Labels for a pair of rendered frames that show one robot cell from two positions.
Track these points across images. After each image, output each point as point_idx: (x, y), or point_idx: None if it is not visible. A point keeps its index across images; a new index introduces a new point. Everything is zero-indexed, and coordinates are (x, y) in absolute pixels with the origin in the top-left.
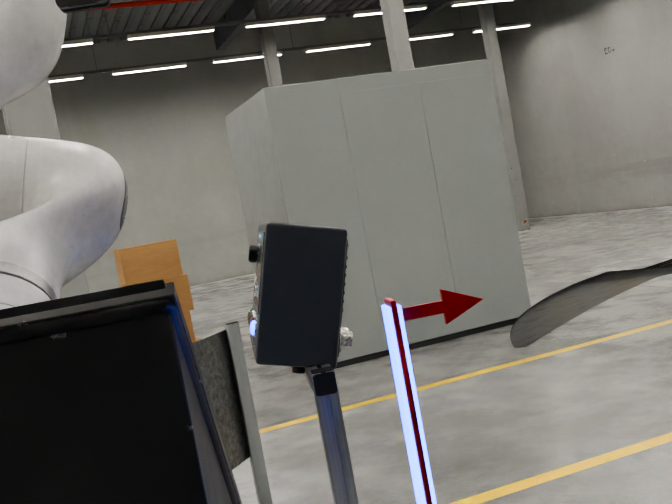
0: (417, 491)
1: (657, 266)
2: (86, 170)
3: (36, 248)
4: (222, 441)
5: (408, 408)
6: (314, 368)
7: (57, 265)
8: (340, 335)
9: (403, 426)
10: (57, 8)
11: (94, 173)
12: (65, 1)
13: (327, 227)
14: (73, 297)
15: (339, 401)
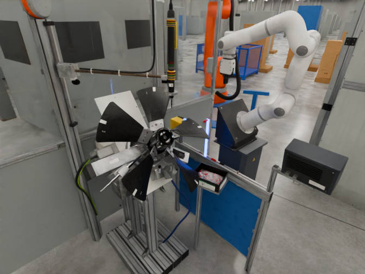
0: None
1: (189, 128)
2: (271, 103)
3: (262, 108)
4: (228, 128)
5: None
6: (280, 167)
7: (263, 112)
8: (283, 168)
9: None
10: (288, 77)
11: (271, 104)
12: None
13: (287, 145)
14: (222, 105)
15: (271, 171)
